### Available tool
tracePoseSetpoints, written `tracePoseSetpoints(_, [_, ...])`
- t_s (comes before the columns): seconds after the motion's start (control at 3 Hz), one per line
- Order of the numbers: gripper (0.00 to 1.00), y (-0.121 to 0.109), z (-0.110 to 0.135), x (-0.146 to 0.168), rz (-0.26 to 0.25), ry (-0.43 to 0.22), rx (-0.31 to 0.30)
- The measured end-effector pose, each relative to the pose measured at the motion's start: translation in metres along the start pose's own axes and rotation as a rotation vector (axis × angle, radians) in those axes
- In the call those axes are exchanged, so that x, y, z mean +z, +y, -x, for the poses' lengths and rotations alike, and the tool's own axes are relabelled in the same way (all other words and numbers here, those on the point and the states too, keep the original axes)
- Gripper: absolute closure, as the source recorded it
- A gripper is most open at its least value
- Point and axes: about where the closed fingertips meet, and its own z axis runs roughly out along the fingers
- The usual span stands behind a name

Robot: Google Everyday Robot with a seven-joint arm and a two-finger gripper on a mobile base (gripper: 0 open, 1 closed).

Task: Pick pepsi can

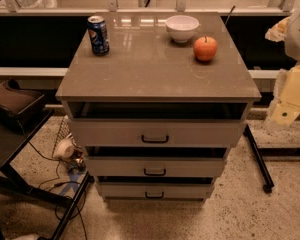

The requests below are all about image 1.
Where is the wire mesh basket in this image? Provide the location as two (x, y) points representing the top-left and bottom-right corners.
(52, 116), (85, 170)

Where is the white bowl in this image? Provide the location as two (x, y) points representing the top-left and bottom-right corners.
(165, 15), (199, 43)

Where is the black stand leg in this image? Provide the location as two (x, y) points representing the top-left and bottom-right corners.
(244, 126), (274, 194)

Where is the top drawer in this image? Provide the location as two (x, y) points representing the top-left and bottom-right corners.
(68, 119), (246, 148)

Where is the middle drawer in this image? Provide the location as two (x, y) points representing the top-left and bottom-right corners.
(85, 157), (225, 177)

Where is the black floor cable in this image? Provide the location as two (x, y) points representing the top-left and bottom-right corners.
(17, 120), (89, 240)

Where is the bottom drawer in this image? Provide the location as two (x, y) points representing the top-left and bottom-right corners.
(96, 183), (214, 199)

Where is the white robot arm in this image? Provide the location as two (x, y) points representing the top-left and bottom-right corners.
(265, 6), (300, 126)

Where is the drawer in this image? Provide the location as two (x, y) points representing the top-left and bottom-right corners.
(85, 157), (225, 177)
(96, 183), (214, 199)
(68, 119), (246, 148)

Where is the red apple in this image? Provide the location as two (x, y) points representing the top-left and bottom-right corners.
(193, 36), (218, 61)

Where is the grey drawer cabinet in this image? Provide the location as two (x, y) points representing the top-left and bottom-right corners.
(55, 11), (262, 202)

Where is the white tape roll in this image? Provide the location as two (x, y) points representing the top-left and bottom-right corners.
(54, 138), (75, 159)

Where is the brown padded chair seat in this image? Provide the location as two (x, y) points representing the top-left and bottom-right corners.
(0, 79), (45, 125)

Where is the black side table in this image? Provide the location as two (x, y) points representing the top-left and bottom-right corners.
(0, 108), (92, 240)

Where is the blue pepsi can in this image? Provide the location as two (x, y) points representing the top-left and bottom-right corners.
(87, 15), (110, 56)

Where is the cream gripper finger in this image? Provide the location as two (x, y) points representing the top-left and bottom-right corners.
(267, 64), (300, 126)

